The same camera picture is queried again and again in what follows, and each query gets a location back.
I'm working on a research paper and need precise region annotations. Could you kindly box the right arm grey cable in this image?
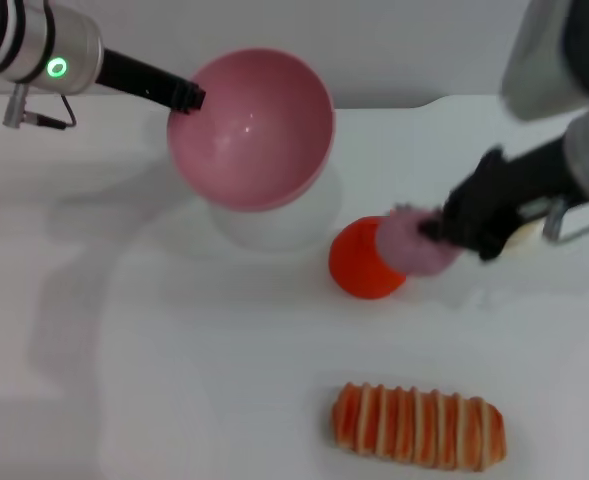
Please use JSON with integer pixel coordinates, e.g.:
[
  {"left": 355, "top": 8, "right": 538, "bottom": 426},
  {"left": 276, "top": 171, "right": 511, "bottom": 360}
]
[{"left": 542, "top": 196, "right": 589, "bottom": 247}]

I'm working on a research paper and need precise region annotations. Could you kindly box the orange striped bread loaf toy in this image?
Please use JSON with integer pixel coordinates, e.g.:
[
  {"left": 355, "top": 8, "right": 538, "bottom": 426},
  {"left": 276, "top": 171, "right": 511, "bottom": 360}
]
[{"left": 330, "top": 381, "right": 508, "bottom": 474}]

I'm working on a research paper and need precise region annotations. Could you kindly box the orange tangerine toy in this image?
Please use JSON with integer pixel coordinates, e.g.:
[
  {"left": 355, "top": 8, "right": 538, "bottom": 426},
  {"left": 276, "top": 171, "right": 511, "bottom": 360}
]
[{"left": 327, "top": 215, "right": 408, "bottom": 301}]

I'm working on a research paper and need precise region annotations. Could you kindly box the right wrist camera housing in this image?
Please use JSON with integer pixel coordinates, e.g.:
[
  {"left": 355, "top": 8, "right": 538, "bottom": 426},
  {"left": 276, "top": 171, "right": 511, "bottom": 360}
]
[{"left": 498, "top": 0, "right": 589, "bottom": 122}]

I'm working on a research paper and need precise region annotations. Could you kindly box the pink peach toy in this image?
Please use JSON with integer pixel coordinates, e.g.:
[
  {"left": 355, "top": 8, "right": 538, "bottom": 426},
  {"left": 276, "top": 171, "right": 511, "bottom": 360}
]
[{"left": 376, "top": 208, "right": 461, "bottom": 277}]

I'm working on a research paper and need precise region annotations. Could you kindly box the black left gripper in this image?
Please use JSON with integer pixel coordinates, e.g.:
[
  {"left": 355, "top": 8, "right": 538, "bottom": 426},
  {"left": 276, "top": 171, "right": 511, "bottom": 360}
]
[{"left": 97, "top": 47, "right": 208, "bottom": 117}]

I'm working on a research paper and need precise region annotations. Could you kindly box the left arm grey cable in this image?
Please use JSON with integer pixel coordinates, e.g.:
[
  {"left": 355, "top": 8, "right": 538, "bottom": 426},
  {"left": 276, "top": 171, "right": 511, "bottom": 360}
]
[{"left": 1, "top": 82, "right": 78, "bottom": 133}]

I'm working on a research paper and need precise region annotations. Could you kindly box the beige round fruit toy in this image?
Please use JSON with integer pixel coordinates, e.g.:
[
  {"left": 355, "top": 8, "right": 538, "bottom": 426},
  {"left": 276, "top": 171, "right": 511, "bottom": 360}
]
[{"left": 502, "top": 221, "right": 546, "bottom": 255}]

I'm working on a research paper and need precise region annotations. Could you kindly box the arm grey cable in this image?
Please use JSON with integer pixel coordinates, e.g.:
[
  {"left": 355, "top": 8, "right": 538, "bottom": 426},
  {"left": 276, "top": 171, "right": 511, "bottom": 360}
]
[
  {"left": 542, "top": 196, "right": 589, "bottom": 247},
  {"left": 1, "top": 82, "right": 78, "bottom": 133}
]

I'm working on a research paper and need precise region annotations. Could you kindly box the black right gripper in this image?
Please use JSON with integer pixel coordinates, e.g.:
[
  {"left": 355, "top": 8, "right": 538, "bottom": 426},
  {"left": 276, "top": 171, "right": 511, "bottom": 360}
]
[{"left": 417, "top": 136, "right": 581, "bottom": 263}]

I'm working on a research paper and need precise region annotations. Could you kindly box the pink plastic bowl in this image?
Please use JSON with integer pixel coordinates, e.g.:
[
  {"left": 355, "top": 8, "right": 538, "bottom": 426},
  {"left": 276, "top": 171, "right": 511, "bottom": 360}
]
[{"left": 166, "top": 47, "right": 337, "bottom": 214}]

